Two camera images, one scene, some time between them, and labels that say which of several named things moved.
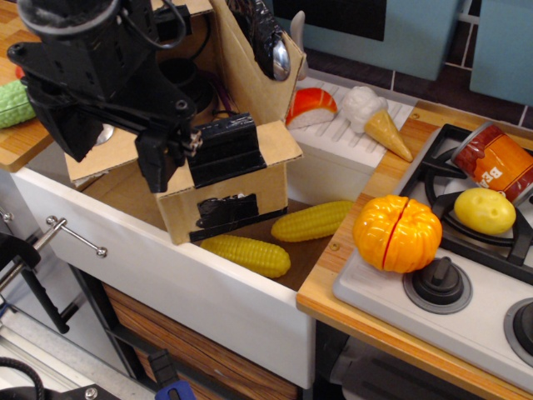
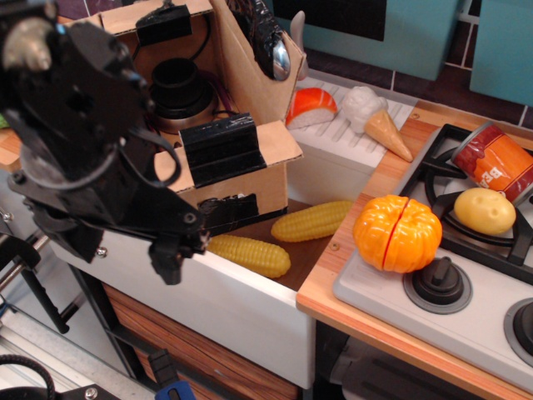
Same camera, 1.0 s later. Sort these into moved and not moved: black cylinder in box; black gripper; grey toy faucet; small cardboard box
Moved: black gripper
Not moved: grey toy faucet; black cylinder in box; small cardboard box
